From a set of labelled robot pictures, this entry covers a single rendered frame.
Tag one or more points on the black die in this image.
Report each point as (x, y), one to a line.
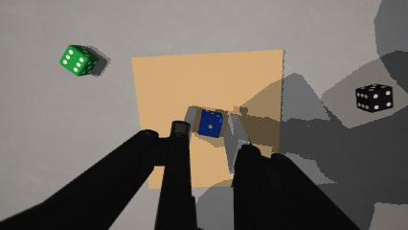
(375, 97)

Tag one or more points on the blue die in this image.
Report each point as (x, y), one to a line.
(210, 123)

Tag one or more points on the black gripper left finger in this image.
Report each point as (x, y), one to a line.
(94, 199)

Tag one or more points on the green die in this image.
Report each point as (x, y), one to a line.
(78, 60)

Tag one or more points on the tan flat mat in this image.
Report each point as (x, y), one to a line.
(247, 84)

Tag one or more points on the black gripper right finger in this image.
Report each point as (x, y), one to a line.
(273, 193)

